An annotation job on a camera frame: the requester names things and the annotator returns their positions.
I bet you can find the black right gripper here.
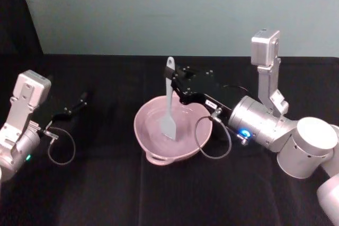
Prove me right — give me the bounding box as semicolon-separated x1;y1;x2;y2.
164;66;241;124

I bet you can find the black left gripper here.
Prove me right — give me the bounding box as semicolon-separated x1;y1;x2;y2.
33;92;89;132

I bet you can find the grey spatula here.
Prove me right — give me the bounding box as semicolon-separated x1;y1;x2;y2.
158;56;177;142

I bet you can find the black curtain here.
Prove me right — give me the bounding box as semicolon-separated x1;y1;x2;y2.
0;0;44;56

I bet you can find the black table cloth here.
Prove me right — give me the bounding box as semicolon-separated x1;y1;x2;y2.
0;53;339;226

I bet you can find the thin dark left gripper cable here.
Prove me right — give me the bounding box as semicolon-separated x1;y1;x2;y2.
39;127;77;165

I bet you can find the thin dark gripper cable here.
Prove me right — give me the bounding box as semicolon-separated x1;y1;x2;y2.
195;107;250;161
39;127;77;165

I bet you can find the pink bowl with handle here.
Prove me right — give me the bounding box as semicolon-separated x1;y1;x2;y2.
133;95;214;166

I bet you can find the thin dark right gripper cable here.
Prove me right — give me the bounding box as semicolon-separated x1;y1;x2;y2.
195;107;250;161

